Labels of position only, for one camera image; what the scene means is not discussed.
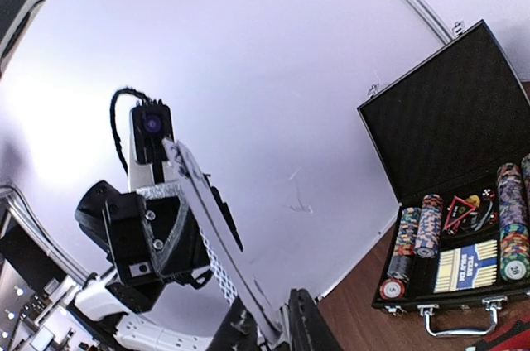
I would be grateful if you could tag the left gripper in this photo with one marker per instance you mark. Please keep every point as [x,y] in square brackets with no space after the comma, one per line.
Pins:
[147,239]

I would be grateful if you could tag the black poker chip case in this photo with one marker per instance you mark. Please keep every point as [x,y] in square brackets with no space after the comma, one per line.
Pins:
[453,137]

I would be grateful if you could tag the round poker mat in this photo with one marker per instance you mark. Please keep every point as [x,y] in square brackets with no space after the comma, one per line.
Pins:
[511,336]

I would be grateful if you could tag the boxed card deck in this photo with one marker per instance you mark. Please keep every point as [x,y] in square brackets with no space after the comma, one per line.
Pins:
[467,268]

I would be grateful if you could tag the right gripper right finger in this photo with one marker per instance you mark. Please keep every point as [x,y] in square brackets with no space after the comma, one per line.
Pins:
[308,329]

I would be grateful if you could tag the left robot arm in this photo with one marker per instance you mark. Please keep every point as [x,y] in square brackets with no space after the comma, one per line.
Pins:
[119,309]

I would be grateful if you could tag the blue playing card deck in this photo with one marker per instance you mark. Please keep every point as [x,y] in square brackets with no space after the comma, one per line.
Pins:
[227,262]

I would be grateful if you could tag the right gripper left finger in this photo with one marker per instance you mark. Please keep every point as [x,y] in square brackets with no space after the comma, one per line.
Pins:
[237,331]

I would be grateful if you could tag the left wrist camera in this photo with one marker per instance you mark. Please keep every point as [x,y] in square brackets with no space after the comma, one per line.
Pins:
[150,124]

